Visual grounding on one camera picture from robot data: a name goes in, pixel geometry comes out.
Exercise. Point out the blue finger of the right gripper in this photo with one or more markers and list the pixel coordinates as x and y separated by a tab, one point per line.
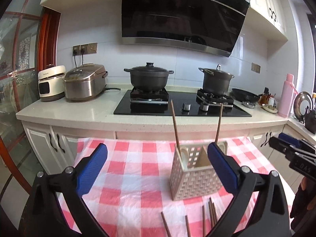
289	139
280	145

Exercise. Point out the round steel pot lid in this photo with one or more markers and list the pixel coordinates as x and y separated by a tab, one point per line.
302	105

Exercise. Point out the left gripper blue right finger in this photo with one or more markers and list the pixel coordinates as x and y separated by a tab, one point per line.
225	167

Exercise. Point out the wide black lidded pot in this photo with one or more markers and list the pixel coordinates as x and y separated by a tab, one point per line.
149	77

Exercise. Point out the right hand dark glove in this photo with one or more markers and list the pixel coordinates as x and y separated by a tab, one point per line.
303	209

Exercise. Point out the brown wooden chopstick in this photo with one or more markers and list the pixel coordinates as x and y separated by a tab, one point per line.
175	127
212	209
203	221
211	213
165	224
219	124
214	213
187	226

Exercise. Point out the white upper cabinet right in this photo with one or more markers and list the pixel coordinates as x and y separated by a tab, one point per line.
267	18

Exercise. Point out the tall black lidded pot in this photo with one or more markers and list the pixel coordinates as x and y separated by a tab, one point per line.
216	81

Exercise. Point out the condiment bottles on plate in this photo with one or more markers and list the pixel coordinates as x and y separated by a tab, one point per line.
267	101

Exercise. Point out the white small cooker appliance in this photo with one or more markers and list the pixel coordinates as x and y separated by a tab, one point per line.
51	83

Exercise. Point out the red framed glass door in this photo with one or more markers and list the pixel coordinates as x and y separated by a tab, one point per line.
28	45

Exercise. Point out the pink thermos bottle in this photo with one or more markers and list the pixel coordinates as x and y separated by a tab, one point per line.
288	93

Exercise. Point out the pink white checkered tablecloth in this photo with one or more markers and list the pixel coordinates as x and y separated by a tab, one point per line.
133	188

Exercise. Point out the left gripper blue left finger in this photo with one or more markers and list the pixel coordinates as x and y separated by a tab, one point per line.
89	168

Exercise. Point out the silver rice cooker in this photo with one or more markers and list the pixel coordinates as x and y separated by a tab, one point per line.
85	82

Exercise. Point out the black range hood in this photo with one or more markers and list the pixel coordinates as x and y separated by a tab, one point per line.
209	26

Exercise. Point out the black glass gas hob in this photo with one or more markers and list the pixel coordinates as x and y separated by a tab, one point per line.
185	104

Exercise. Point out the white lower kitchen cabinets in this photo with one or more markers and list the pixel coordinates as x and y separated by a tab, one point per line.
56	147

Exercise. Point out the black frying pan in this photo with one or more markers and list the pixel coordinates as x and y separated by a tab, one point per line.
244	96

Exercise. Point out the black kettle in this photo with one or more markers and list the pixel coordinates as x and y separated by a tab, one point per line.
310	120

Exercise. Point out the white perforated utensil basket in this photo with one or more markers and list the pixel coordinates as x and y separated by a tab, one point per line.
192	174

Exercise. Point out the gold wall switch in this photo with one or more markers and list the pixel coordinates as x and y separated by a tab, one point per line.
256	68

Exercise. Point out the gold wall socket panel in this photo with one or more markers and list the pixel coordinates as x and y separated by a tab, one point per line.
84	49

